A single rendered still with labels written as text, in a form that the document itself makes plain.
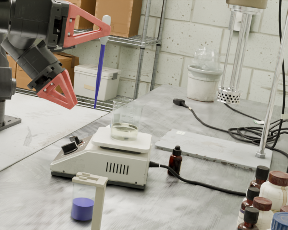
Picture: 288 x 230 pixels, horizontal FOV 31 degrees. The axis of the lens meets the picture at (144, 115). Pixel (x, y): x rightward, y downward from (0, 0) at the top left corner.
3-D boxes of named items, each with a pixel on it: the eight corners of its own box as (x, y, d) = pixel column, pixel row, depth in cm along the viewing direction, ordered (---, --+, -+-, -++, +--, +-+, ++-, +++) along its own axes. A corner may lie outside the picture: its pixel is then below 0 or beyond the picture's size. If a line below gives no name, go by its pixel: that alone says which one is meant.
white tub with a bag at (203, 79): (177, 93, 214) (185, 41, 209) (208, 95, 219) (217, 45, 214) (191, 101, 202) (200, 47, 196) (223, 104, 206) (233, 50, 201)
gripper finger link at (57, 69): (88, 93, 118) (60, 62, 117) (82, 99, 112) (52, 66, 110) (66, 112, 120) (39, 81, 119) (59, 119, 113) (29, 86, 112)
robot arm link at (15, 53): (43, 42, 112) (21, 18, 111) (24, 57, 109) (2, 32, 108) (34, 54, 118) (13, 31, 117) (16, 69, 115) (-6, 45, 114)
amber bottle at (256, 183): (261, 210, 105) (270, 165, 103) (265, 218, 102) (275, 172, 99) (242, 207, 105) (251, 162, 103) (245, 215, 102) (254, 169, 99)
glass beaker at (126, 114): (105, 142, 107) (110, 102, 105) (110, 134, 113) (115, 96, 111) (139, 147, 107) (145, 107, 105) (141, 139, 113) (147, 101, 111)
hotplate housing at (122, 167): (48, 176, 107) (52, 139, 105) (62, 156, 120) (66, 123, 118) (155, 193, 106) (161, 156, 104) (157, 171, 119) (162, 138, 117)
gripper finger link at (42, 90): (88, 93, 118) (59, 62, 117) (81, 100, 111) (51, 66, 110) (66, 112, 119) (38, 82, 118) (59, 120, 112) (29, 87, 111)
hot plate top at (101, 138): (90, 144, 105) (90, 140, 105) (98, 129, 117) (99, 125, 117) (148, 154, 105) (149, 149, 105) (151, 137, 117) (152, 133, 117)
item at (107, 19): (99, 42, 84) (103, 14, 83) (107, 43, 84) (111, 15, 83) (100, 43, 83) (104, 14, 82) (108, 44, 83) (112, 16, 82)
